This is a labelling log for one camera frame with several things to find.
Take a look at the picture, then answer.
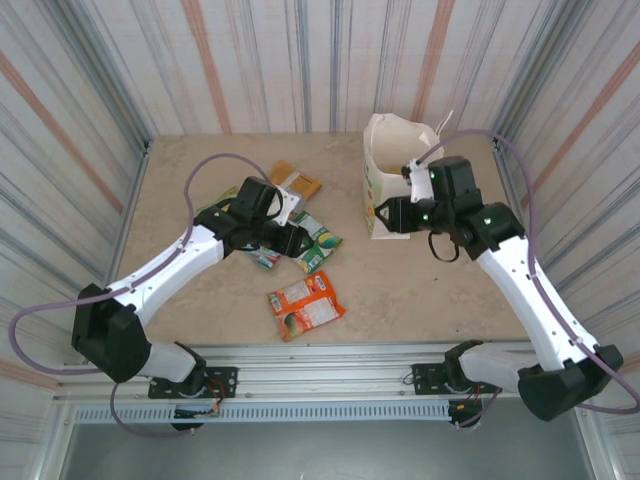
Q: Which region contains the grey slotted cable duct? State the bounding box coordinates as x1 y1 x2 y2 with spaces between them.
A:
72 402 454 427

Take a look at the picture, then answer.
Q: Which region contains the white paper bag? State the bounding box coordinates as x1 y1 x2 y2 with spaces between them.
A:
361 110 456 241

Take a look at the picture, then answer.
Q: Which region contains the teal red snack packet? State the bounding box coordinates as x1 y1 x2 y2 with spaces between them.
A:
243 246 284 272

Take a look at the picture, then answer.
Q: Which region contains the orange fruit-print snack packet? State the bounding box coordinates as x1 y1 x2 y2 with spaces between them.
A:
267 270 347 344

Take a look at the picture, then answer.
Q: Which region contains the aluminium mounting rail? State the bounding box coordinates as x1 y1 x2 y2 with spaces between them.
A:
54 341 551 404

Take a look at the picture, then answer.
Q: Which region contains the dark green snack packet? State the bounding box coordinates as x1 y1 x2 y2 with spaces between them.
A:
291 209 345 275

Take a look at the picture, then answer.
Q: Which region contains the yellow green snack packet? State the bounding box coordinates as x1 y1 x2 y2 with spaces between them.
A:
196 185 242 214

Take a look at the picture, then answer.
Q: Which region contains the thin black cable loop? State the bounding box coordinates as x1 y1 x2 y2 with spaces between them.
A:
427 232 462 263

